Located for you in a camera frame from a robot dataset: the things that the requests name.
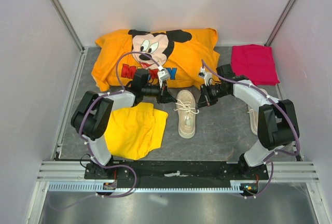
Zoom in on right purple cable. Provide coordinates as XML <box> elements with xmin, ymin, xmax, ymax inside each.
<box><xmin>201</xmin><ymin>58</ymin><xmax>302</xmax><ymax>200</ymax></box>

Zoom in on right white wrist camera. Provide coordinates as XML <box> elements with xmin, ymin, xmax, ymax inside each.
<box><xmin>198</xmin><ymin>67</ymin><xmax>213</xmax><ymax>86</ymax></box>

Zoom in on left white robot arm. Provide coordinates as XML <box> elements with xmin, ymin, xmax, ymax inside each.
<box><xmin>71</xmin><ymin>67</ymin><xmax>176</xmax><ymax>179</ymax></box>

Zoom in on right aluminium frame post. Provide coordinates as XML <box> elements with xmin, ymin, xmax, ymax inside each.
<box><xmin>264</xmin><ymin>0</ymin><xmax>298</xmax><ymax>47</ymax></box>

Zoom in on beige lace sneaker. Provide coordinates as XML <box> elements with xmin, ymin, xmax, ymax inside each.
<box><xmin>176</xmin><ymin>90</ymin><xmax>196</xmax><ymax>139</ymax></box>

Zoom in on grey table mat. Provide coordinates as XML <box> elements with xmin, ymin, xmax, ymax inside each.
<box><xmin>56</xmin><ymin>47</ymin><xmax>257</xmax><ymax>162</ymax></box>

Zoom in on left aluminium frame post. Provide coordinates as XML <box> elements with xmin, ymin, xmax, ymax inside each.
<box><xmin>50</xmin><ymin>0</ymin><xmax>85</xmax><ymax>53</ymax></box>

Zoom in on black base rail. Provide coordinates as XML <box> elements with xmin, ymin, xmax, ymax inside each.
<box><xmin>84</xmin><ymin>160</ymin><xmax>269</xmax><ymax>181</ymax></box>

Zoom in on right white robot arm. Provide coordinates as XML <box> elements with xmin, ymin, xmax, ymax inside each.
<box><xmin>197</xmin><ymin>63</ymin><xmax>299</xmax><ymax>179</ymax></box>

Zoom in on aluminium frame post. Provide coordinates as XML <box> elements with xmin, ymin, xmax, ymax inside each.
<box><xmin>50</xmin><ymin>0</ymin><xmax>85</xmax><ymax>53</ymax></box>
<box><xmin>264</xmin><ymin>0</ymin><xmax>298</xmax><ymax>47</ymax></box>

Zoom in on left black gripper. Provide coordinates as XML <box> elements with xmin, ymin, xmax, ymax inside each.
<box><xmin>142</xmin><ymin>79</ymin><xmax>177</xmax><ymax>105</ymax></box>

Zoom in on grey slotted cable duct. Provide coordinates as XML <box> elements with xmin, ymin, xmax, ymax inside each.
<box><xmin>48</xmin><ymin>181</ymin><xmax>258</xmax><ymax>193</ymax></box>

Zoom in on yellow shorts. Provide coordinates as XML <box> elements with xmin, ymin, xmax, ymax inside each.
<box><xmin>104</xmin><ymin>103</ymin><xmax>168</xmax><ymax>160</ymax></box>

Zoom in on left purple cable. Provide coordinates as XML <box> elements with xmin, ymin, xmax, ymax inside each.
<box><xmin>46</xmin><ymin>50</ymin><xmax>165</xmax><ymax>211</ymax></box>

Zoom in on white shoelace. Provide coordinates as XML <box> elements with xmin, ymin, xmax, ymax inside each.
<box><xmin>173</xmin><ymin>100</ymin><xmax>199</xmax><ymax>116</ymax></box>

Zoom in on purple cable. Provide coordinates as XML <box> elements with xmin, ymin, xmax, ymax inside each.
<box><xmin>46</xmin><ymin>50</ymin><xmax>165</xmax><ymax>211</ymax></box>
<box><xmin>201</xmin><ymin>58</ymin><xmax>302</xmax><ymax>200</ymax></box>

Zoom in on orange Mickey t-shirt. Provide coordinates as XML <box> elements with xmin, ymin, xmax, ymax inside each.
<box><xmin>91</xmin><ymin>29</ymin><xmax>219</xmax><ymax>91</ymax></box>

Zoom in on pink folded cloth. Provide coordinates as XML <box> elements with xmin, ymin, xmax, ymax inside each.
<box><xmin>231</xmin><ymin>44</ymin><xmax>280</xmax><ymax>86</ymax></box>

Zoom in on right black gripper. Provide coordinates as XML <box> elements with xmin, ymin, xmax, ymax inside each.
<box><xmin>196</xmin><ymin>82</ymin><xmax>229</xmax><ymax>109</ymax></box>

